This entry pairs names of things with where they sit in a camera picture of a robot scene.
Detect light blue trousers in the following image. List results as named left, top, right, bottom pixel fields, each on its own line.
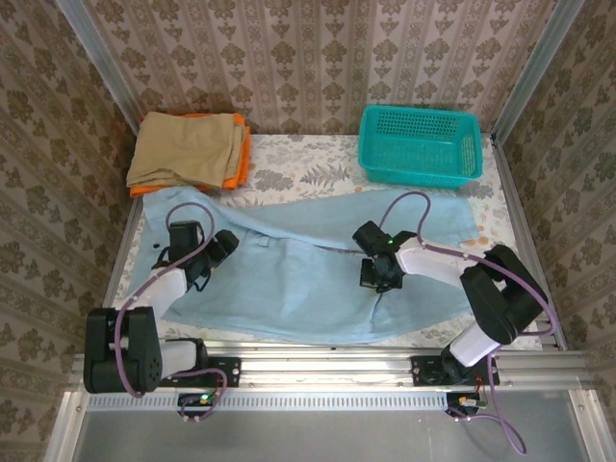
left=141, top=186, right=475, bottom=347

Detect orange folded trousers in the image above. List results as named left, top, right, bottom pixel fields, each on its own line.
left=129, top=112, right=253, bottom=199

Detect beige folded trousers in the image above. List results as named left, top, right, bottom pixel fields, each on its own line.
left=125, top=111, right=247, bottom=190

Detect teal plastic basket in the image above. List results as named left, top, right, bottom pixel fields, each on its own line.
left=357, top=104, right=484, bottom=190

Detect floral tablecloth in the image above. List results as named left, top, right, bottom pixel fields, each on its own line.
left=103, top=133, right=545, bottom=350

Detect circuit board with green light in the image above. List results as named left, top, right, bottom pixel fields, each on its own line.
left=177, top=392, right=218, bottom=419

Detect circuit board with yellow connector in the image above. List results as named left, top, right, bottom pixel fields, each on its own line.
left=445, top=392, right=487, bottom=419

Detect grey metal panel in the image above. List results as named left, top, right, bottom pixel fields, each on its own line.
left=47, top=390, right=605, bottom=462

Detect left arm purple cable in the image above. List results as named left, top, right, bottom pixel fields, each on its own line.
left=113, top=201, right=227, bottom=425

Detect aluminium table side rail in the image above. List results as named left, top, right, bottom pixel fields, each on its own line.
left=90, top=194, right=145, bottom=352
left=490, top=134, right=569, bottom=350

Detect aluminium mounting rail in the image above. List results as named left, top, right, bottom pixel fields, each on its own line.
left=66, top=349, right=598, bottom=392

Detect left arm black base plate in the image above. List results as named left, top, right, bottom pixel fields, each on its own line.
left=155, top=356, right=242, bottom=388

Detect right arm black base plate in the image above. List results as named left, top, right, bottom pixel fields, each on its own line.
left=410, top=355, right=501, bottom=388

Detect slotted grey cable duct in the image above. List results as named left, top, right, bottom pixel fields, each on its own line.
left=86, top=392, right=451, bottom=411

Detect aluminium frame post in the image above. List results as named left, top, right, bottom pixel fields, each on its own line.
left=45, top=390, right=90, bottom=462
left=570, top=390, right=607, bottom=462
left=54, top=0, right=141, bottom=139
left=495, top=0, right=586, bottom=141

